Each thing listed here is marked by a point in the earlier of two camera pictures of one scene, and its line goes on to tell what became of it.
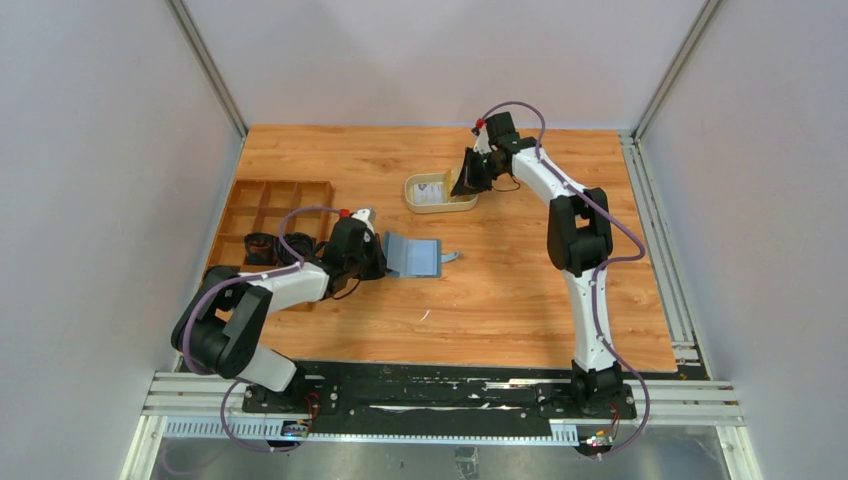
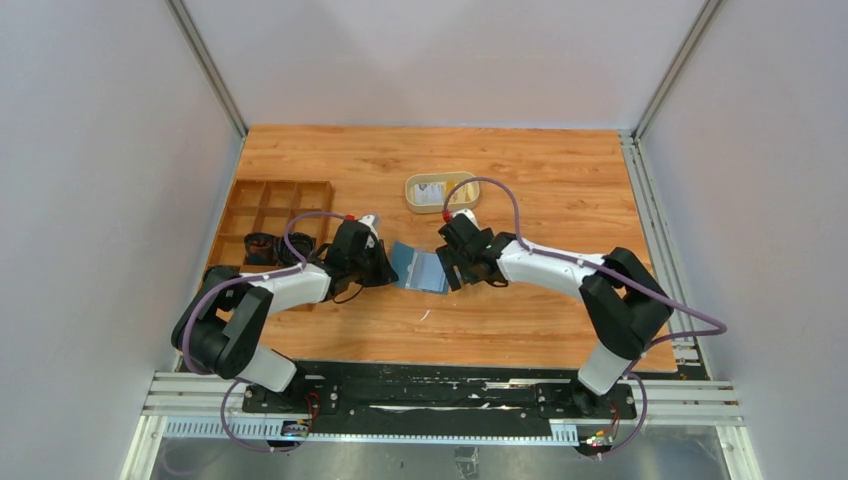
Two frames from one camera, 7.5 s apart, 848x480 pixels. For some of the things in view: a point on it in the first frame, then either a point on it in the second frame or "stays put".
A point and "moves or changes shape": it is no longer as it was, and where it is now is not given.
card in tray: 428,193 stays put
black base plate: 440,398 stays put
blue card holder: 415,257 moves or changes shape
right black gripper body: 495,170 -> 468,273
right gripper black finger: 476,175 -> 453,272
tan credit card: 451,178 moves or changes shape
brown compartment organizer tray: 256,206 stays put
